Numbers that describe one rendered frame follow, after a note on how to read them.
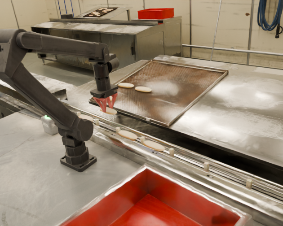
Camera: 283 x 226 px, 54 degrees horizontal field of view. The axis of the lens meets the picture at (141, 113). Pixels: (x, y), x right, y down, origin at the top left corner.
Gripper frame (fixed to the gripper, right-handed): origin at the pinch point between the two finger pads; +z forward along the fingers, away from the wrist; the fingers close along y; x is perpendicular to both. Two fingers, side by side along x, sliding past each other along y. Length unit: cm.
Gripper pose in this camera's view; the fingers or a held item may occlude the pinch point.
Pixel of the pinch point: (107, 108)
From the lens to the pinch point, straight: 117.5
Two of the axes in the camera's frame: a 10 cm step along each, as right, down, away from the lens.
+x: 7.4, 2.3, -6.3
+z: 1.0, 8.9, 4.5
